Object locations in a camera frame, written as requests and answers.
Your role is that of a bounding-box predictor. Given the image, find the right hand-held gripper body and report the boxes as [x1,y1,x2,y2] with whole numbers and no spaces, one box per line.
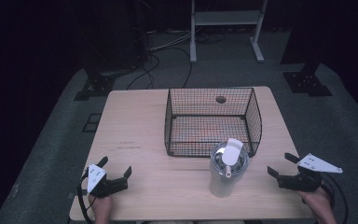
[276,153,344,192]

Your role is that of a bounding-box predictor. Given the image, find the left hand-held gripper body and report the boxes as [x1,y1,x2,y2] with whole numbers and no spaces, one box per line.
[87,163,129,199]

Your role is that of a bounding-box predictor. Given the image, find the person's left hand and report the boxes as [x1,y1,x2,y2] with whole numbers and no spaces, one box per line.
[88,194,113,217]

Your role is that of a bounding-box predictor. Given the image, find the person's right hand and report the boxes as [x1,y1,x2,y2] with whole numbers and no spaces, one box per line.
[297,186,337,220]

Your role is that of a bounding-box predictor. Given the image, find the clear plastic cup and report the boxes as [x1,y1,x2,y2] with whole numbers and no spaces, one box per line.
[208,137,251,199]

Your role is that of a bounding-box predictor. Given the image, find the black stand base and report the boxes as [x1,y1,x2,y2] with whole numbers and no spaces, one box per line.
[73,72,117,102]
[282,62,334,98]

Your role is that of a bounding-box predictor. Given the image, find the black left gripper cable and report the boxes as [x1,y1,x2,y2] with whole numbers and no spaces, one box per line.
[76,172,95,224]

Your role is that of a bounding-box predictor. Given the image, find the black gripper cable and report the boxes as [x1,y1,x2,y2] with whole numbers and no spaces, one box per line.
[320,173,350,224]
[76,172,95,224]

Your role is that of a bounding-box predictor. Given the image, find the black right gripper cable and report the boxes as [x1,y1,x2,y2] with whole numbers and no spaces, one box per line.
[320,173,350,224]

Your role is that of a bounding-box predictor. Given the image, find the black wire basket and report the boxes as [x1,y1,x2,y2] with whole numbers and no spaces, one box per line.
[163,87,263,159]

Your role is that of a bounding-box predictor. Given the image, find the black floor cable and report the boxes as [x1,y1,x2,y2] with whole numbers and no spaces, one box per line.
[125,46,194,91]

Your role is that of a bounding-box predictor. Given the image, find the white floor cables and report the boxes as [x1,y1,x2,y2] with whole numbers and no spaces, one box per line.
[147,29,194,53]

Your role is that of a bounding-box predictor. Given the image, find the white metal desk frame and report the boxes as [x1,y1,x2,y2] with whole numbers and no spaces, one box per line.
[189,0,269,64]

